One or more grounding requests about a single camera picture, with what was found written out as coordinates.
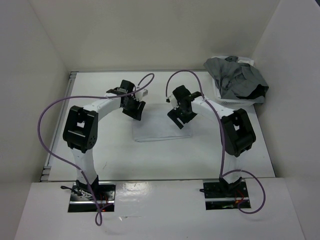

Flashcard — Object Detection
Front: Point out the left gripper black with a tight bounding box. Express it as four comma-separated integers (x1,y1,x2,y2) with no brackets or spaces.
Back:
122,95,146,121

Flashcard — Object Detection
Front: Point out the white skirt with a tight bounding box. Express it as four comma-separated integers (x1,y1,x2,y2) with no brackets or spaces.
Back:
132,104,193,143

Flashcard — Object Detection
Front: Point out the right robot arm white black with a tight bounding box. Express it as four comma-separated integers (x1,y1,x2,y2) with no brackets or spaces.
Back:
165,85,256,197

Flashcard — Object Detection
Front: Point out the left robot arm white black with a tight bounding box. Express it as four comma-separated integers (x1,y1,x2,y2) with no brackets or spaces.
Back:
62,80,148,200

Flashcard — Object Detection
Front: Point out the white laundry basket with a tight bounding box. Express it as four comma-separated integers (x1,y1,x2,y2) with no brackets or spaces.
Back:
212,56,255,109

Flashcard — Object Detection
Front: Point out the grey skirt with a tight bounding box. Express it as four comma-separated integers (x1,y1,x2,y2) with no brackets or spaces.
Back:
203,56,269,100

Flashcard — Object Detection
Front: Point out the black garment in basket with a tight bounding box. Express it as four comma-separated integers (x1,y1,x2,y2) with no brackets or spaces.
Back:
247,84,269,104

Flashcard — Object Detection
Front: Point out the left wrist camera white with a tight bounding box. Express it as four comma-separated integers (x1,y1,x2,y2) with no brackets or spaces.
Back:
135,89,148,102

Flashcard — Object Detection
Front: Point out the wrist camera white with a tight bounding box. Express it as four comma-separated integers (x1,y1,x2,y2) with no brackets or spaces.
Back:
135,89,148,102
166,94,179,109

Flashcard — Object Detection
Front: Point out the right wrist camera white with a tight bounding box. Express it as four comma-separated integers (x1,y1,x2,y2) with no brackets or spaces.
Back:
166,94,179,109

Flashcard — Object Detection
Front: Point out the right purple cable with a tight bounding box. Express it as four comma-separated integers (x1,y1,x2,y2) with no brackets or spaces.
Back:
165,69,267,215

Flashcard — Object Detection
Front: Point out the purple cable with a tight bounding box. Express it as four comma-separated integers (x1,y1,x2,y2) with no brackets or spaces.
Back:
165,69,267,215
37,73,155,226

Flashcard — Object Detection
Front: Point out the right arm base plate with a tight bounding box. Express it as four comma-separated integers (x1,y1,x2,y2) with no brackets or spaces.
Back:
199,178,251,210

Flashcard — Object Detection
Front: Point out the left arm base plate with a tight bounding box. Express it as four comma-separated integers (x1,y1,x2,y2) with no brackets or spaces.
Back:
60,183,116,213

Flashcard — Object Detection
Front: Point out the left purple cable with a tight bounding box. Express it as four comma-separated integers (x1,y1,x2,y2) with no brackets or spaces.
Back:
37,73,155,226

